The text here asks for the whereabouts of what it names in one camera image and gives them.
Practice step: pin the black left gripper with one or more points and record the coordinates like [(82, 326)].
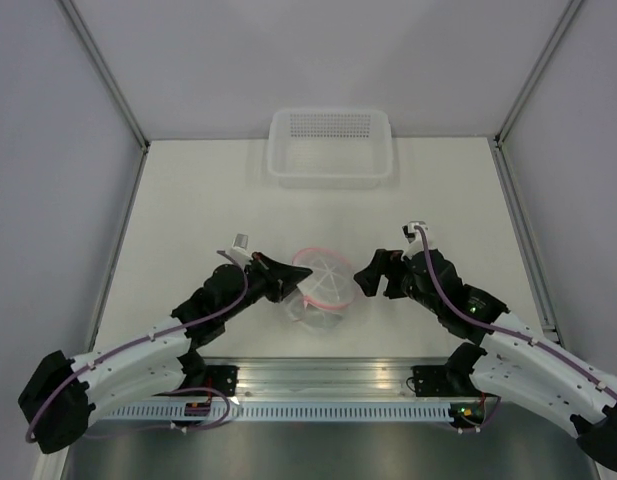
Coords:
[(282, 279)]

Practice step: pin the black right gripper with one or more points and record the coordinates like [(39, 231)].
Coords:
[(388, 262)]

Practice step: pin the white mesh laundry bag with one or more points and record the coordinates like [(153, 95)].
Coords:
[(320, 302)]

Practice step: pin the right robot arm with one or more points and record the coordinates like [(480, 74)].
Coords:
[(502, 356)]

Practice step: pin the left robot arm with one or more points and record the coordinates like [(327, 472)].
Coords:
[(65, 396)]

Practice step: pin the white perforated plastic basket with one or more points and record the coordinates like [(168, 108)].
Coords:
[(330, 148)]

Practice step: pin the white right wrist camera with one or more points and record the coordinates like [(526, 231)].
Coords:
[(417, 234)]

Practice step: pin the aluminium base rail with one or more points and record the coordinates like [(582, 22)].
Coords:
[(258, 378)]

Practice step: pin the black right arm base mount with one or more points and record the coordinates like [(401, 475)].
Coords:
[(436, 381)]

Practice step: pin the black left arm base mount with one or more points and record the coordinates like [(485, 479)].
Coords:
[(223, 378)]

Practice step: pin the white slotted cable duct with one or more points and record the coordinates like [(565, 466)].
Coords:
[(252, 411)]

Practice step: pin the left aluminium frame post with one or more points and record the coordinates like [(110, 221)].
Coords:
[(86, 39)]

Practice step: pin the aluminium frame post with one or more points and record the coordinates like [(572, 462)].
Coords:
[(549, 49), (86, 39)]

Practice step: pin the right aluminium frame post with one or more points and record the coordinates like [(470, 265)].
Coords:
[(549, 49)]

